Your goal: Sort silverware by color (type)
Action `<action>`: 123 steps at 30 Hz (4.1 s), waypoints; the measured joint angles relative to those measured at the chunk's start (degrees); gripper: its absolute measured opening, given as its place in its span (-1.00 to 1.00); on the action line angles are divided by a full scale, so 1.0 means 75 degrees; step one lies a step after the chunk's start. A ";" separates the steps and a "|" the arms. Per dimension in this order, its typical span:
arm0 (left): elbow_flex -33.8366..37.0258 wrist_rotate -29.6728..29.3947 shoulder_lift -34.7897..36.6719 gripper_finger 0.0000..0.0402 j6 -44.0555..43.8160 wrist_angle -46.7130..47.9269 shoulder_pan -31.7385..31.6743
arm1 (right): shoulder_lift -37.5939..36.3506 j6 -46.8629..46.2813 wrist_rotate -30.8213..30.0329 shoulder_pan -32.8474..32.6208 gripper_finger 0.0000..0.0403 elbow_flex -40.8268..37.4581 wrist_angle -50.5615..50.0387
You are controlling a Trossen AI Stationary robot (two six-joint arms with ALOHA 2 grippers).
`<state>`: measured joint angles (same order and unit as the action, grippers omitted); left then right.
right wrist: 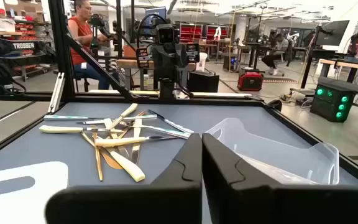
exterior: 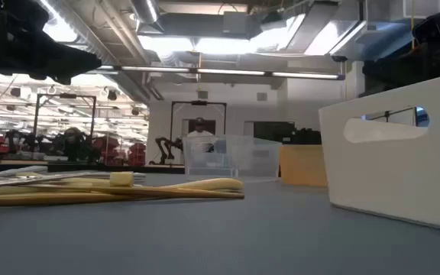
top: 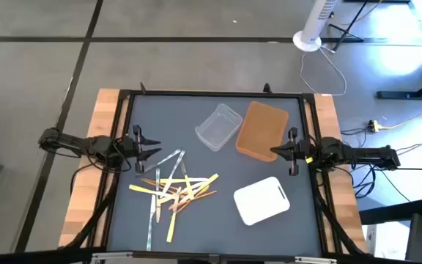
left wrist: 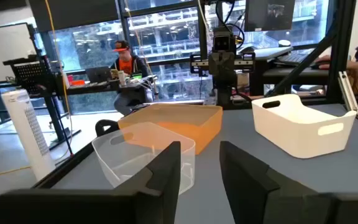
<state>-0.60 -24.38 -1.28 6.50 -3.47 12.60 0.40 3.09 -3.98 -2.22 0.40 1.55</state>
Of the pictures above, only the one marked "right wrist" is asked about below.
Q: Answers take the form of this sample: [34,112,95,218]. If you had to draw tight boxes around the silver aluminium bracket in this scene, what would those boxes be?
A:
[47,72,66,114]

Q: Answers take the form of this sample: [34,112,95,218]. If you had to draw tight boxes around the white plastic bin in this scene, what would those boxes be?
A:
[0,161,70,224]

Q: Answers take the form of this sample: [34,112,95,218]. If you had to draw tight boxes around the black computer case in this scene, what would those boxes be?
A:
[186,70,220,93]

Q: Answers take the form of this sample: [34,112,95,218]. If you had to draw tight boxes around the wooden workbench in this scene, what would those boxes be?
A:
[317,57,358,94]

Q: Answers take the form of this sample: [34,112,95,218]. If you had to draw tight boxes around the shelf with red bins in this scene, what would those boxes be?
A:
[0,6,55,78]

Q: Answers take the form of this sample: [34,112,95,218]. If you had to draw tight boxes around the red and black box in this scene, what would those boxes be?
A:
[236,71,264,92]

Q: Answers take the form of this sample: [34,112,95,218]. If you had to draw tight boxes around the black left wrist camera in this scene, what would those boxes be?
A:
[155,24,177,44]

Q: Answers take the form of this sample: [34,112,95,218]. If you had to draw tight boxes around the black computer with green lights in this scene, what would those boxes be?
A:
[309,77,357,123]

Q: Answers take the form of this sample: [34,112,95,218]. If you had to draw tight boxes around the tangled power cables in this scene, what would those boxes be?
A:
[280,88,315,108]

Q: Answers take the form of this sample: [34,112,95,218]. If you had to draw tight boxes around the red bin racks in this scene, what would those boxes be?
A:
[178,23,229,44]

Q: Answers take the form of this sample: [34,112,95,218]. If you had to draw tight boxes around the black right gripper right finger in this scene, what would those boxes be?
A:
[202,133,358,224]

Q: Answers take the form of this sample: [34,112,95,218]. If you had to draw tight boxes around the white paper roll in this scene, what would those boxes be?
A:
[196,52,208,72]

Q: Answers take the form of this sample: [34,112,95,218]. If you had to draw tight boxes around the black monitor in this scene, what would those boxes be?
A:
[314,20,351,47]

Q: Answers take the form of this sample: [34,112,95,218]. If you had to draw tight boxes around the monitor with blue screen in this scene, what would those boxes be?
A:
[144,6,167,35]

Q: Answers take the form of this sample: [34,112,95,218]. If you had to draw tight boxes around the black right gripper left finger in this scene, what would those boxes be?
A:
[45,133,203,224]

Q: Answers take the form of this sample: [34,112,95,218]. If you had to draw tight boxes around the person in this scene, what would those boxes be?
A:
[68,0,119,91]
[261,32,291,76]

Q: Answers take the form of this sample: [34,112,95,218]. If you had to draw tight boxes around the grey-blue table mat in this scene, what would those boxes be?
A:
[0,101,358,224]

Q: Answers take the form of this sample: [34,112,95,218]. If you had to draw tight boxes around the clear plastic bin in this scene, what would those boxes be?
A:
[205,117,341,186]

